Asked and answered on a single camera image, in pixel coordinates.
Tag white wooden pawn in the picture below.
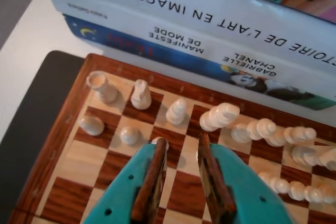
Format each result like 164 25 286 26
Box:
317 183 336 205
288 180 323 204
258 171 291 196
79 116 105 136
120 125 144 145

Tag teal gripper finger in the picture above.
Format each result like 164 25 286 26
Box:
83 137 169 224
197 132 292 224

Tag white Gabrielle Chanel book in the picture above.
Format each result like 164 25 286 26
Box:
54 0 336 99

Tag dark grey table mat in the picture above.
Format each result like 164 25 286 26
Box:
0 50 89 224

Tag wooden folding chessboard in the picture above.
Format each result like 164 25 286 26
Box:
7 53 336 224

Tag blue panda picture book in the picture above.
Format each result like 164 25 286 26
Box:
62 13 336 112

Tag white wooden rook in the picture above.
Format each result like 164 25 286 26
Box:
86 71 119 104

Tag white wooden bishop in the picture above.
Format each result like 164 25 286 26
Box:
267 126 317 148
165 98 190 127

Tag white wooden knight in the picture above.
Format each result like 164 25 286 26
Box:
130 79 152 111
291 144 336 171

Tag stack of white books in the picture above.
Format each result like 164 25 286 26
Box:
41 0 336 83

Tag white wooden king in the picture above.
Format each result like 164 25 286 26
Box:
199 102 241 132

